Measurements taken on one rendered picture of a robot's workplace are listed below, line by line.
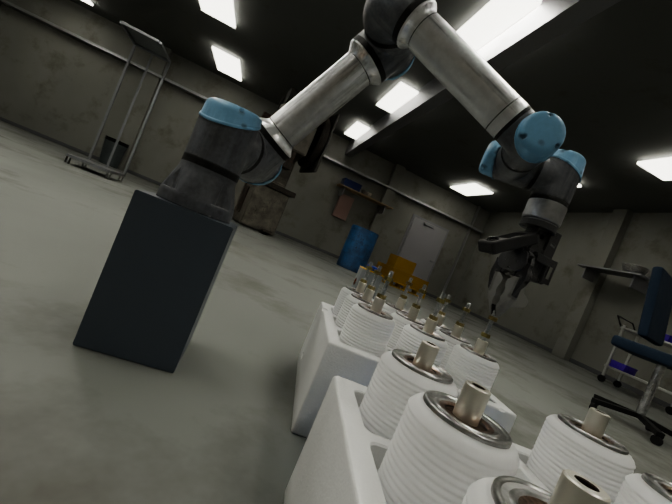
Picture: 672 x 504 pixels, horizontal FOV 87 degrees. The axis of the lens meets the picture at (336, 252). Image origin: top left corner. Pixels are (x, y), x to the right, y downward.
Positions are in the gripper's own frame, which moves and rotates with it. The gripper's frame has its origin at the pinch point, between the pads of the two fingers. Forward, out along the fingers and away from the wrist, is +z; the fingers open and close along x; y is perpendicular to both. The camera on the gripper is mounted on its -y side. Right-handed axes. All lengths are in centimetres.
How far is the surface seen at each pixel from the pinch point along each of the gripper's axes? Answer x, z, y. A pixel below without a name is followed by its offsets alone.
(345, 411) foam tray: -23.7, 17.0, -37.4
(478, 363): -3.8, 11.1, -2.0
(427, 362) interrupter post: -24.1, 8.9, -30.2
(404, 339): 2.5, 12.7, -15.5
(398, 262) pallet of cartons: 599, -17, 317
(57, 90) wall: 1013, -84, -494
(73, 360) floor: 9, 35, -69
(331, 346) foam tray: 0.3, 17.7, -30.8
